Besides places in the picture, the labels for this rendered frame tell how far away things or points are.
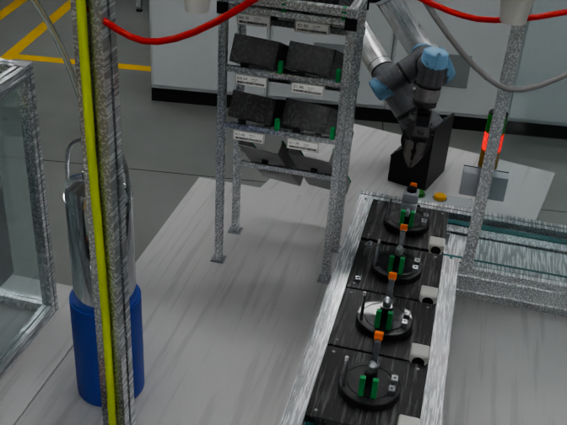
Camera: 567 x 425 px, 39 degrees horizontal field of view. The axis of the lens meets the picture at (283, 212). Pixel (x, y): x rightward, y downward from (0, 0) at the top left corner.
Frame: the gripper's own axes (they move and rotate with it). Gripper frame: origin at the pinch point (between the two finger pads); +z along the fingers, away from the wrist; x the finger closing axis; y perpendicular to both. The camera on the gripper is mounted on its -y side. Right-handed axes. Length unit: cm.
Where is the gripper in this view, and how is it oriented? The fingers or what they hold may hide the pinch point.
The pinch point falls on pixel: (410, 164)
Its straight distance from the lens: 247.1
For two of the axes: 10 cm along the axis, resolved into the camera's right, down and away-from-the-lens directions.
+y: 1.8, -4.3, 8.8
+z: -1.4, 8.8, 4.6
